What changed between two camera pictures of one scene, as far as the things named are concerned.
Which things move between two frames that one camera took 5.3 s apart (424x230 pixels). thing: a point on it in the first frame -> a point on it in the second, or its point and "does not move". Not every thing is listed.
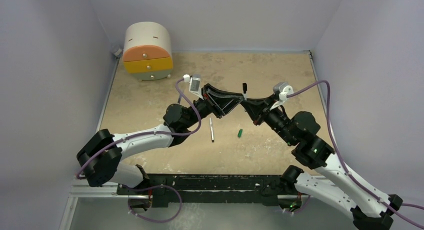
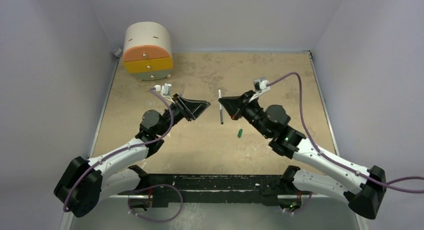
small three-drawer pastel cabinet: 147,53 does not move
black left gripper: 210,93 -> 193,108
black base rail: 169,190 does not move
